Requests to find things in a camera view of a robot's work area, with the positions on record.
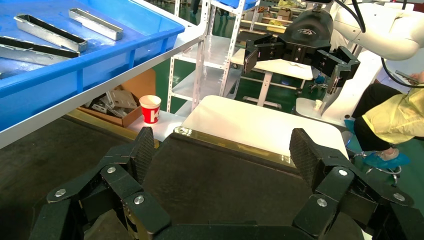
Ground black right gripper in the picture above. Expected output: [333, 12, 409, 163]
[243, 8, 361, 95]

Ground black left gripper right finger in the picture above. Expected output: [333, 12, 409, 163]
[289, 128, 424, 240]

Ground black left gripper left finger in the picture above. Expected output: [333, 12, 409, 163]
[28, 126, 171, 240]

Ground silver metal channel part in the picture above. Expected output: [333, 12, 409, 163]
[0, 35, 80, 66]
[68, 8, 124, 41]
[13, 13, 89, 53]

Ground white background table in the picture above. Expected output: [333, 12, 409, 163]
[230, 47, 316, 110]

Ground small brown carton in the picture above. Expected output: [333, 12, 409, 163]
[277, 8, 294, 21]

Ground chrome leg stool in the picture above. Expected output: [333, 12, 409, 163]
[343, 119, 403, 186]

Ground white machine column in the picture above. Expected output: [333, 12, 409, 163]
[294, 49, 385, 128]

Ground red white paper cup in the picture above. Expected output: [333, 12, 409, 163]
[139, 95, 162, 125]

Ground small blue crate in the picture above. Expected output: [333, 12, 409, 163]
[211, 0, 261, 10]

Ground person in yellow coat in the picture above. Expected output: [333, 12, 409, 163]
[351, 71, 424, 170]

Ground white metal storage rack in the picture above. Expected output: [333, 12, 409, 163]
[166, 0, 263, 115]

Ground brown cardboard box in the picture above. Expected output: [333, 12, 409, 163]
[77, 67, 157, 128]

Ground dark smartphone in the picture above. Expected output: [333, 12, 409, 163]
[395, 70, 420, 85]

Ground large blue plastic bin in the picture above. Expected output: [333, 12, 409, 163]
[0, 0, 186, 133]

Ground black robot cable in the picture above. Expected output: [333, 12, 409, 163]
[334, 0, 424, 90]

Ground perforated gray metal bracket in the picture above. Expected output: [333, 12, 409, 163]
[105, 89, 138, 110]

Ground white metal shelf frame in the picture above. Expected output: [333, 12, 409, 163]
[0, 0, 213, 150]

